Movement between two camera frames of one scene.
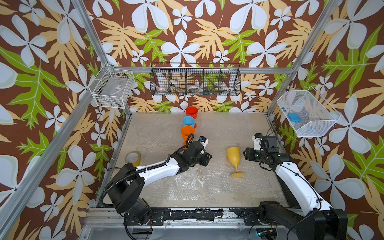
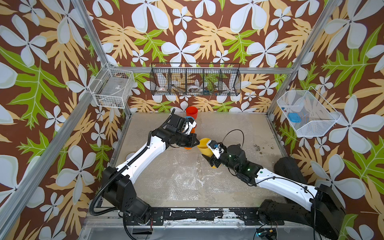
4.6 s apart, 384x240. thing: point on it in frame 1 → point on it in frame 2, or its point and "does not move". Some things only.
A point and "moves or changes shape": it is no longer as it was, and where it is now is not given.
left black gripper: x=206 y=159 → x=191 y=137
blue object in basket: x=294 y=117 does not move
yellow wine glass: x=233 y=154 moves or changes shape
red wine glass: x=192 y=111 does not move
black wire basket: x=195 y=79 does not move
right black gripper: x=248 y=153 → x=210 y=161
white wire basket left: x=112 y=87 does not move
